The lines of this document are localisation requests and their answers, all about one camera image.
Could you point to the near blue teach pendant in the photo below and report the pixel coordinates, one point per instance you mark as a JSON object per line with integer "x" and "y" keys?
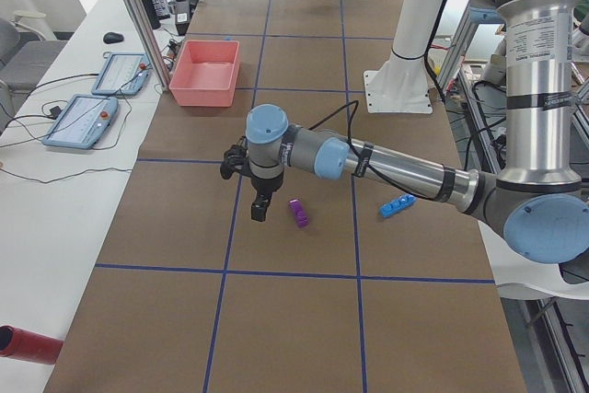
{"x": 82, "y": 122}

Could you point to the white curved chair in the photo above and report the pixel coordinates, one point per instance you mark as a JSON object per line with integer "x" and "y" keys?
{"x": 537, "y": 282}

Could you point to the aluminium frame post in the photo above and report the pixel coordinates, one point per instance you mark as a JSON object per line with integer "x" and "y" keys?
{"x": 142, "y": 25}

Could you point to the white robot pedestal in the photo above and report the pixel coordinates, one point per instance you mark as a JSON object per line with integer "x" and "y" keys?
{"x": 401, "y": 84}

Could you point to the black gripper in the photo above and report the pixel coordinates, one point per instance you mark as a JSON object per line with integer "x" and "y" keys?
{"x": 265, "y": 187}

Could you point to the blue teach pendant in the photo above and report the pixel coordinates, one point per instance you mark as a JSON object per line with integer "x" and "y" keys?
{"x": 82, "y": 122}
{"x": 123, "y": 74}

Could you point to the long blue four-stud block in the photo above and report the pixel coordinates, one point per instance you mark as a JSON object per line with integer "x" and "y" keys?
{"x": 397, "y": 205}

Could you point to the purple block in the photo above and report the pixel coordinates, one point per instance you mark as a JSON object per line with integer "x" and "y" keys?
{"x": 299, "y": 213}

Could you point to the far blue teach pendant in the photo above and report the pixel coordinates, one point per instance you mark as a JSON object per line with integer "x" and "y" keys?
{"x": 123, "y": 74}

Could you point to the pink plastic box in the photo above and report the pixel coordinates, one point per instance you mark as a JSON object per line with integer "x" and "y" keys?
{"x": 206, "y": 73}

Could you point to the red cylinder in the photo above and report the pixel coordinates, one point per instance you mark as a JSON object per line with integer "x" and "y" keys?
{"x": 24, "y": 345}

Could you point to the black computer mouse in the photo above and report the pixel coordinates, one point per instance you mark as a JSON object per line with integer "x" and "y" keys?
{"x": 113, "y": 37}

